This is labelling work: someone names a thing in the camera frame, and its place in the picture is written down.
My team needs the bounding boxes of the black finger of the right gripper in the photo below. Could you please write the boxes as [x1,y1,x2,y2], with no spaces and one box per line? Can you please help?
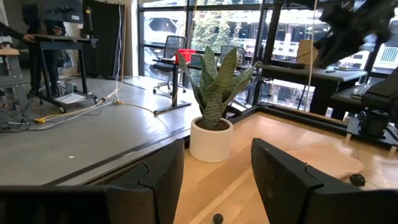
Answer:
[313,37,346,68]

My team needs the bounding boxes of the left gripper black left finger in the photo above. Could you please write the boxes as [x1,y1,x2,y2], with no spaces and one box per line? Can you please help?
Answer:
[0,139,185,224]

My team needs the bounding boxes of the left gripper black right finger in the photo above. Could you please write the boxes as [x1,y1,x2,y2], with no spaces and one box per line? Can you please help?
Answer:
[251,138,398,224]

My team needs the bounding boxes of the brown cardboard box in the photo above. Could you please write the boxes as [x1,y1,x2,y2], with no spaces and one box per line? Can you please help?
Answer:
[297,39,320,66]

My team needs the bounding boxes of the grey desk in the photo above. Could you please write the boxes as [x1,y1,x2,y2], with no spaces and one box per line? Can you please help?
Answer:
[256,62,368,116]

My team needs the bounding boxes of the light wooden cutting board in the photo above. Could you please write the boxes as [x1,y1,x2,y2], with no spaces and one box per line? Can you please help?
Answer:
[287,142,365,187]

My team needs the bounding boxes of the white round plant pot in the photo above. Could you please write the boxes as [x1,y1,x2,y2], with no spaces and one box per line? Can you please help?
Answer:
[189,116,234,164]

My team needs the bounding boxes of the black desk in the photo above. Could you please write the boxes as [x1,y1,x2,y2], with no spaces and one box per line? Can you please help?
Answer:
[152,58,259,115]

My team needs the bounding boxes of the green snake plant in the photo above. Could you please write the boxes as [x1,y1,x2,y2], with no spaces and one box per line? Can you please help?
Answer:
[177,45,259,130]

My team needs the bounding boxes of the red plastic basket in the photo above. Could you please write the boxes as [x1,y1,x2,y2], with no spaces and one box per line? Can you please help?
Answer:
[175,49,197,65]

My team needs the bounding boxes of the black curtain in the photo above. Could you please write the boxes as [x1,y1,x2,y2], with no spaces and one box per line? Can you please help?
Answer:
[82,0,125,77]

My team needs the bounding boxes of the black standing desk cart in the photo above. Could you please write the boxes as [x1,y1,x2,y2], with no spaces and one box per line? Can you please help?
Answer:
[30,34,99,113]

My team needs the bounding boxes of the black pegboard panel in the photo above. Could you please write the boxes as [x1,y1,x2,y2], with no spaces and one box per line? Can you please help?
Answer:
[37,0,85,24]

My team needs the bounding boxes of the person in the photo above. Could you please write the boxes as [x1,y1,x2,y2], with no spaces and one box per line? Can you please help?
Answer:
[21,2,67,99]

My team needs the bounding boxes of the hanging yellow cord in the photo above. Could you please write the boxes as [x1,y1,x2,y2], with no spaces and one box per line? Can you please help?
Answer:
[303,0,318,112]

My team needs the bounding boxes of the black vertical frame post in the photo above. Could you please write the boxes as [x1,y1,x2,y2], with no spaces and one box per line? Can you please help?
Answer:
[251,0,285,106]

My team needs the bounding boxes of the black table frame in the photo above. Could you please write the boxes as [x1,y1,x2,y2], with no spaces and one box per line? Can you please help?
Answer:
[43,104,398,187]

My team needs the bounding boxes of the yellow floor cable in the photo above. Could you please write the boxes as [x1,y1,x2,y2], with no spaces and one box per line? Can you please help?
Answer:
[33,90,156,124]

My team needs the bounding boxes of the white hanging cable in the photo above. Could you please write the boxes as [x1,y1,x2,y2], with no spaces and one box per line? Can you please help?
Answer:
[113,0,124,100]

